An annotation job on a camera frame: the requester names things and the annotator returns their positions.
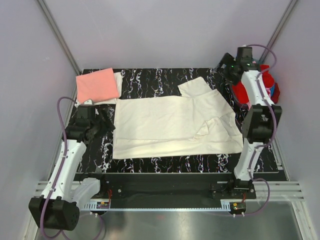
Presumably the cream white t shirt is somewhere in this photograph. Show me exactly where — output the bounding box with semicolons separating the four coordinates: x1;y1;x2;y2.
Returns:
112;77;243;160

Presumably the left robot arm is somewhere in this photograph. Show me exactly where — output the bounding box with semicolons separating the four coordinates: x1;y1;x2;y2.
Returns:
28;105;115;231

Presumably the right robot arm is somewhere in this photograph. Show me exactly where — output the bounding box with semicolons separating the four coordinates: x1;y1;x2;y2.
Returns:
218;44;282;199

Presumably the red t shirt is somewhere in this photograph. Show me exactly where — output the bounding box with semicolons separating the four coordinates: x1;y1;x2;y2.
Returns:
231;70;281;105

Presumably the folded pink t shirt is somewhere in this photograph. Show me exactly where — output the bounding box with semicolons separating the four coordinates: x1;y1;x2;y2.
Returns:
75;67;120;103

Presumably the pink t shirt in basket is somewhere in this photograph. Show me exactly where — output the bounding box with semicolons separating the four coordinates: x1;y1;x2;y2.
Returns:
252;58;273;98

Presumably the blue t shirt in basket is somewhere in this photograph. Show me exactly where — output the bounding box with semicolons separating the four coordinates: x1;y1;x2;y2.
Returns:
270;82;280;97

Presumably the folded white t shirt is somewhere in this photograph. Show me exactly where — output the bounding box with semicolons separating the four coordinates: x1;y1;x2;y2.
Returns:
74;71;124;106

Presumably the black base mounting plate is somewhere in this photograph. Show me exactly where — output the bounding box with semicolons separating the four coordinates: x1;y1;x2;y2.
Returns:
74;172;257;200

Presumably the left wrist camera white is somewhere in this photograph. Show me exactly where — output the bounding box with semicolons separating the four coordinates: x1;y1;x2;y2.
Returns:
83;99;95;106

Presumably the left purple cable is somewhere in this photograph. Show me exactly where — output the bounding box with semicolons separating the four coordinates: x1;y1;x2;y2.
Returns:
39;96;107;240

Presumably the purple cable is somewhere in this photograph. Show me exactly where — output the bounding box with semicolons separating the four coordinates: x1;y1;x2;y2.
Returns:
39;96;107;240
204;44;278;217

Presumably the left aluminium frame post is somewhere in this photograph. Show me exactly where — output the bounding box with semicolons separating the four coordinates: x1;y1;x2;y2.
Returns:
36;0;82;74

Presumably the aluminium frame post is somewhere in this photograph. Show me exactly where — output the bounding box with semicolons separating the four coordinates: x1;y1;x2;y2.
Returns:
36;0;82;74
266;0;300;50

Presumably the white slotted cable duct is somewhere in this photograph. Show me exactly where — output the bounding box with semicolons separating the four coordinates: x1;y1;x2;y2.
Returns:
81;200;231;211

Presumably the right aluminium frame post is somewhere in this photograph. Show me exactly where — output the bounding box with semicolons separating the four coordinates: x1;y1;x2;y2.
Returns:
266;0;300;50

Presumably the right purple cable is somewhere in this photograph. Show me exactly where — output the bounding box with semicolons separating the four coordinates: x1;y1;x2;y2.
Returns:
204;44;278;217

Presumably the aluminium rail front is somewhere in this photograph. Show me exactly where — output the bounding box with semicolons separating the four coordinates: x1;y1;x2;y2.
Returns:
33;181;305;201

